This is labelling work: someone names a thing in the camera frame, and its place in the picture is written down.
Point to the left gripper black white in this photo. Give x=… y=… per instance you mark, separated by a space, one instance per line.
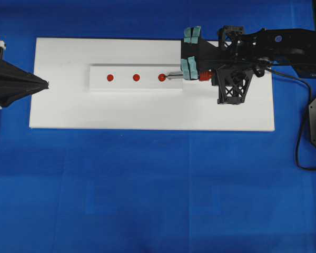
x=10 y=92

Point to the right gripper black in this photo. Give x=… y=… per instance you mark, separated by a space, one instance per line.
x=232 y=72

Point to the red handled soldering iron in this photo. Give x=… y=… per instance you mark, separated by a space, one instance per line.
x=173 y=76

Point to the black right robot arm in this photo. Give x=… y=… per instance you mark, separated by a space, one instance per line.
x=289 y=47

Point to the right red dot mark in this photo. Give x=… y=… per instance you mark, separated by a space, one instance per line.
x=161 y=77

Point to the red dot mark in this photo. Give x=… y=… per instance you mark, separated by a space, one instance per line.
x=110 y=77
x=136 y=77
x=161 y=77

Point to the middle red dot mark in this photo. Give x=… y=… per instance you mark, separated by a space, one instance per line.
x=136 y=77

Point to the left red dot mark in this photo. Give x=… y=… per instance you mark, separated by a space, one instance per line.
x=110 y=77

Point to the large white base board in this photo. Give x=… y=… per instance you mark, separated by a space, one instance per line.
x=69 y=103

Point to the raised white marker plate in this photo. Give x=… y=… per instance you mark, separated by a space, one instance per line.
x=123 y=77

